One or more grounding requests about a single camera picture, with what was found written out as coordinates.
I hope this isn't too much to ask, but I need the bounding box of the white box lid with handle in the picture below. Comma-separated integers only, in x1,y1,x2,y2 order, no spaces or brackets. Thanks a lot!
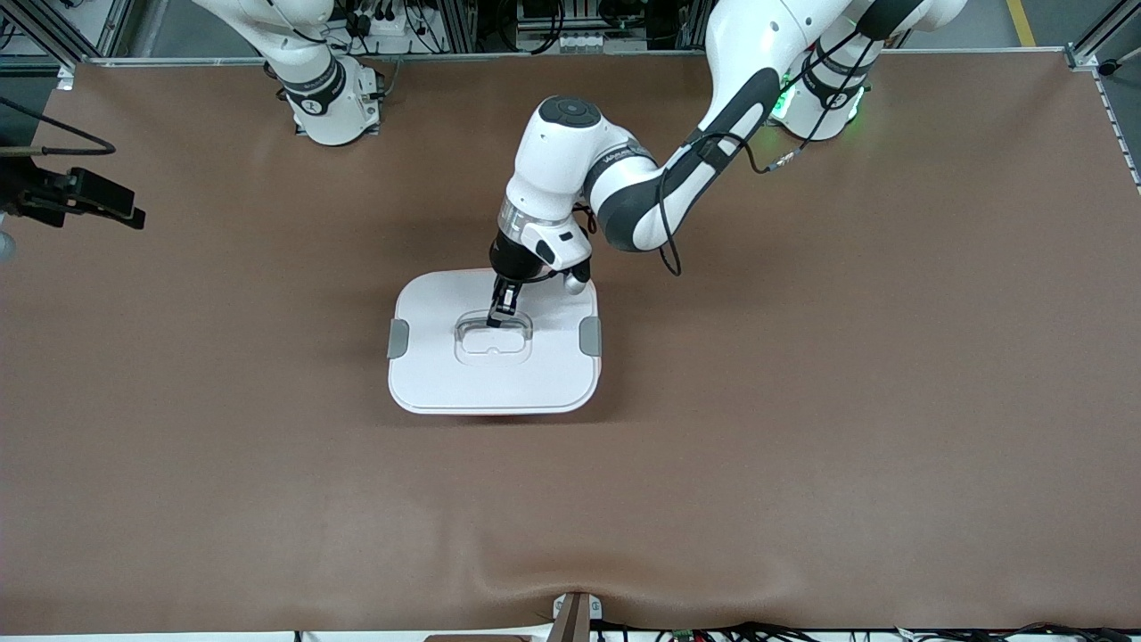
387,267,603,416

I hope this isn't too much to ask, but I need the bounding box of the white socket block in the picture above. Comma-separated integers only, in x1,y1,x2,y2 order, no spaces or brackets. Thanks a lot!
533,29,618,54

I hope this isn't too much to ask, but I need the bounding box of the white power strip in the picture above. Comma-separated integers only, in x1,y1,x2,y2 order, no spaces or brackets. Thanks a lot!
343,4,420,54

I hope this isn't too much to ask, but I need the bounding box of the brown table cover sheet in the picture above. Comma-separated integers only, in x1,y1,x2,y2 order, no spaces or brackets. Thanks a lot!
0,49,1141,636

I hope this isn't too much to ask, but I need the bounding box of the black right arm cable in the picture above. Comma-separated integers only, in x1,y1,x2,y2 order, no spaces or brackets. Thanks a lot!
0,94,117,157

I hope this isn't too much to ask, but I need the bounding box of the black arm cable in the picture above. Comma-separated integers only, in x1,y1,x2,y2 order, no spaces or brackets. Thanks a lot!
657,27,879,277
0,94,117,157

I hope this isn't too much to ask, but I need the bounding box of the aluminium frame strut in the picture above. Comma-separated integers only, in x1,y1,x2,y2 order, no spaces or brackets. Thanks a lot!
0,0,135,59

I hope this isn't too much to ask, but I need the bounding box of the aluminium frame post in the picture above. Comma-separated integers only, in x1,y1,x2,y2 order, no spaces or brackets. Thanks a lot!
428,0,478,54
1065,0,1141,72

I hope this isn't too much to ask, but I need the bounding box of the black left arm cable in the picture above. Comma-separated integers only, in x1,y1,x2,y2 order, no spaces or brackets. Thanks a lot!
657,27,879,277

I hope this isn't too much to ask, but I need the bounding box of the metal table edge bracket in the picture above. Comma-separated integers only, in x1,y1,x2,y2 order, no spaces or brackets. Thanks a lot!
548,591,603,642

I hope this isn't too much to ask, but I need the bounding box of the perforated metal edge rail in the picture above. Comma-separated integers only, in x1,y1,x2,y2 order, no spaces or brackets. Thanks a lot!
1092,67,1141,193

